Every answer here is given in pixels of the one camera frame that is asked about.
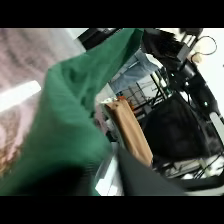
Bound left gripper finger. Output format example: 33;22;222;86
115;145;188;197

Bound green shirt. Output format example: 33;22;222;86
0;28;145;197

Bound brown board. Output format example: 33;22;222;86
105;98;154;168

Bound black garment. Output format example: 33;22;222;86
142;93;216;162

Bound blue jeans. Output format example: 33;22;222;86
109;49;162;95

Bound silver frame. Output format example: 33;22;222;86
94;142;125;197

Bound black cable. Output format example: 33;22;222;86
195;34;218;57

